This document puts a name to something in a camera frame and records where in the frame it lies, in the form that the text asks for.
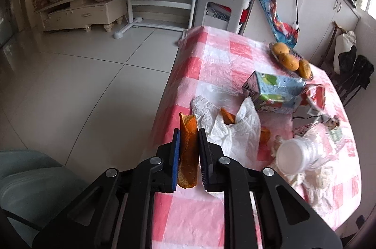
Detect black clothes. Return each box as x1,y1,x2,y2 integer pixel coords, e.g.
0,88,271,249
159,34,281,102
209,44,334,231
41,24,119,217
338,45,375,91

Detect fruit plate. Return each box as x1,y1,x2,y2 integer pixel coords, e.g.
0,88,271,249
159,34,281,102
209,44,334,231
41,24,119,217
270,43,314,82

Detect small green white packet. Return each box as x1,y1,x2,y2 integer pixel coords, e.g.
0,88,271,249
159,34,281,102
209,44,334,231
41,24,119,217
329,126,343,147

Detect blue milk carton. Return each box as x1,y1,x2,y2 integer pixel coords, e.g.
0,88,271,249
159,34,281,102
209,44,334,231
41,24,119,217
242,71,307,115

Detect white cloth bag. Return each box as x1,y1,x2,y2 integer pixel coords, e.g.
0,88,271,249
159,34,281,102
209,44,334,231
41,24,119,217
333,30,357,75

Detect pale green chair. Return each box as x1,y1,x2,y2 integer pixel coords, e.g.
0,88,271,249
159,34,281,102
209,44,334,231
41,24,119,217
0,149,89,226

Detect crumpled red white carton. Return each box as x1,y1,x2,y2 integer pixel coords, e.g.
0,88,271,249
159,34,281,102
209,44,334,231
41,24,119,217
292,85,341,135

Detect cream tv cabinet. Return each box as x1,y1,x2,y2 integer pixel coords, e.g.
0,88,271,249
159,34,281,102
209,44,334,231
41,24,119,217
35,0,127,32

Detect white sideboard cabinet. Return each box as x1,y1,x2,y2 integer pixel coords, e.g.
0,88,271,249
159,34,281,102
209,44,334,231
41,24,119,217
241,0,360,67

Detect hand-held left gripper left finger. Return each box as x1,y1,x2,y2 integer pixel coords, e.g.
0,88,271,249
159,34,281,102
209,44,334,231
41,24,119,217
32,128,181,249

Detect pink checked tablecloth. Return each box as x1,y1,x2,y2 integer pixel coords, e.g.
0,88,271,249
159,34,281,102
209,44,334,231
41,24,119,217
141,26,362,249

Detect white paper towel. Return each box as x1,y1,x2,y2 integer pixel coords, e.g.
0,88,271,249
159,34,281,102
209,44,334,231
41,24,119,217
191,95,219,132

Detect small orange peel piece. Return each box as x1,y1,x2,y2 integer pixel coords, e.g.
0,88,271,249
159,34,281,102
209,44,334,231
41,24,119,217
260,127,271,147
220,107,238,125

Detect long orange peel strip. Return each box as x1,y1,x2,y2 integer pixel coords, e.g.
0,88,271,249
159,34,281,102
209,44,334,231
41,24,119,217
179,112,198,189

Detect colourful printed bag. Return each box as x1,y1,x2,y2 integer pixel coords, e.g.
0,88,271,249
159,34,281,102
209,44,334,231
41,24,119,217
254,0,298,48

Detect dark wooden chair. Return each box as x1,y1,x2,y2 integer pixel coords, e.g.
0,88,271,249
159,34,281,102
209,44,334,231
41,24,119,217
319,20,375,107

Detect white plastic bag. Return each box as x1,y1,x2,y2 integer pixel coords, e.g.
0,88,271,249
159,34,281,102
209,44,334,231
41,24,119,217
206,96,261,170

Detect stack of white plastic cups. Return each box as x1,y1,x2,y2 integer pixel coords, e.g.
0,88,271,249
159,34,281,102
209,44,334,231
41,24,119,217
275,134,324,176

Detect orange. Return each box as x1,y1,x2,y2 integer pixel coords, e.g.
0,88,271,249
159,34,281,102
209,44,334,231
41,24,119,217
278,53,299,71
298,59,311,79
272,43,291,56

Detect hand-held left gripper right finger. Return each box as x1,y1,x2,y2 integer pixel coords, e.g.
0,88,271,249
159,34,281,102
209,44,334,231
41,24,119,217
198,127,343,249

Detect crumpled white tissue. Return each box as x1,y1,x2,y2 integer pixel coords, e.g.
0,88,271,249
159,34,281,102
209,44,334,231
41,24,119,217
291,165,335,208

